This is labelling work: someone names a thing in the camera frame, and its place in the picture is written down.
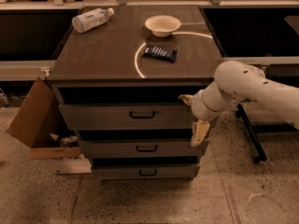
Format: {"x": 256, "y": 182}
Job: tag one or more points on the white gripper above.
{"x": 198, "y": 107}

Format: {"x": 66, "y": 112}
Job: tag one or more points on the grey top drawer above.
{"x": 127, "y": 117}

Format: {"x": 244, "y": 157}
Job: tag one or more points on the grey drawer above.
{"x": 139, "y": 149}
{"x": 127, "y": 117}
{"x": 185, "y": 170}

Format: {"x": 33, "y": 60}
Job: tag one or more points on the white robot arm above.
{"x": 235, "y": 82}

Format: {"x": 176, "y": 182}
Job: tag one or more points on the dark wooden drawer cabinet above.
{"x": 106, "y": 66}

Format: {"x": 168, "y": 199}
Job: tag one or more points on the grey middle drawer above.
{"x": 139, "y": 149}

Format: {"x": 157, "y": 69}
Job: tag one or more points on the grey bottom drawer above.
{"x": 185, "y": 170}

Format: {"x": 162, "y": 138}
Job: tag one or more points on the dark blue snack bar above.
{"x": 160, "y": 53}

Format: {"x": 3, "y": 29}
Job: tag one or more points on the black wheeled stand leg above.
{"x": 240, "y": 113}

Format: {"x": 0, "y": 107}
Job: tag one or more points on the white bowl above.
{"x": 162, "y": 25}

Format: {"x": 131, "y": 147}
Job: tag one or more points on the clear plastic water bottle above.
{"x": 91, "y": 19}

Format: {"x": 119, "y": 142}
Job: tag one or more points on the brown cardboard box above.
{"x": 40, "y": 126}

